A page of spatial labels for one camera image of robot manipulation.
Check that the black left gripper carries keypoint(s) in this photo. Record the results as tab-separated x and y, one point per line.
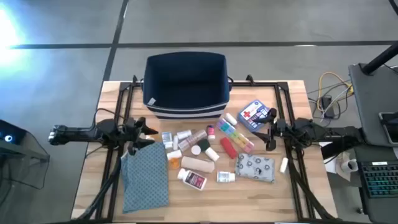
132	133

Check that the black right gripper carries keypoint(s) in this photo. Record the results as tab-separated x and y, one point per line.
283	129

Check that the slim white tube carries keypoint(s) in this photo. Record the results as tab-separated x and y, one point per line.
175	142

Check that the orange pill bottle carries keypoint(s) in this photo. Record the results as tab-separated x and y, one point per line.
174	163

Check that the small white gauze roll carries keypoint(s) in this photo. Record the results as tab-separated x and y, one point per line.
284	165
231	119

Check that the beige elastic bandage roll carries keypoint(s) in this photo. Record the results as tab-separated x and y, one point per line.
197	164

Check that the white bottle maroon label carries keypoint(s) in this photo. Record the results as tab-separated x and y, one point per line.
191	179

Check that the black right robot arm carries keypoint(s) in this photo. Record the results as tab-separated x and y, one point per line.
326	132

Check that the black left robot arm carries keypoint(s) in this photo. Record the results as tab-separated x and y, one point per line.
77	132

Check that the navy white-striped fabric basket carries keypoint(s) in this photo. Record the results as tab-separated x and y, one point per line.
185	84

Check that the small blue-labelled white box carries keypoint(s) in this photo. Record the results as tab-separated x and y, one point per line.
167	139

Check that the blue first aid kit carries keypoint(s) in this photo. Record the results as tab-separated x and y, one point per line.
248	113

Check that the rainbow weekly pill organizer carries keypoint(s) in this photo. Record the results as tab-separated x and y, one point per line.
234	135

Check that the white plastic bottle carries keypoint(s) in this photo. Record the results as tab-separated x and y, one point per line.
184	134

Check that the grey patterned pouch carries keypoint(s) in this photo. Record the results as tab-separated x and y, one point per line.
255	168

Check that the teal patterned cloth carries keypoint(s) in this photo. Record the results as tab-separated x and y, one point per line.
144	180

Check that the red bandage roll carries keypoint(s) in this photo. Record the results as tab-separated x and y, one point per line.
229	148

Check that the clear-wrapped white bandage roll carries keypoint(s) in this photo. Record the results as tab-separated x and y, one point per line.
192	140

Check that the round white cap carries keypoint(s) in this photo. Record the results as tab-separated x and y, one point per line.
196	150

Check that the black power adapter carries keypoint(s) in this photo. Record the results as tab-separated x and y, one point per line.
327	105

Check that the white bottle blue label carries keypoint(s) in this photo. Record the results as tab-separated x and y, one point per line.
226	176

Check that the white bottle dark green cap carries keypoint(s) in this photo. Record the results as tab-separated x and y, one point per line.
209	150

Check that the white tape roll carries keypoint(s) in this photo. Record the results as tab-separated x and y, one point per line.
350	165

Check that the dark grey desk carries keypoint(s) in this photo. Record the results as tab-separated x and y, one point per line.
370	109

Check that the black tablet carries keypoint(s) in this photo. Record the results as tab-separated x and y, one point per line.
390	127

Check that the black backlit keyboard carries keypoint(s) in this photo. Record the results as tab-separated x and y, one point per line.
381	179

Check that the black pole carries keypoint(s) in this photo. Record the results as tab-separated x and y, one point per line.
381	59

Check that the black device with light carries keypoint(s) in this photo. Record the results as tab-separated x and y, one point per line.
11	133

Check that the black metal frame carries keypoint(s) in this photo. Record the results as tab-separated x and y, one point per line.
255	84

